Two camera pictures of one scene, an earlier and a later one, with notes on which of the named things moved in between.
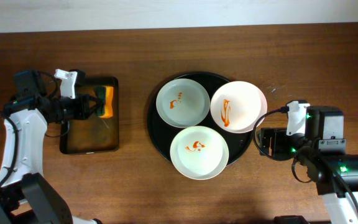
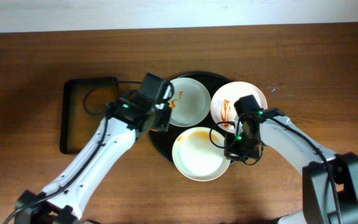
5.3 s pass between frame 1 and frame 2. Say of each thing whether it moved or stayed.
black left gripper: moved
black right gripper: moved
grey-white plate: stayed
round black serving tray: stayed
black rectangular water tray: stayed
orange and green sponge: moved
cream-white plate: stayed
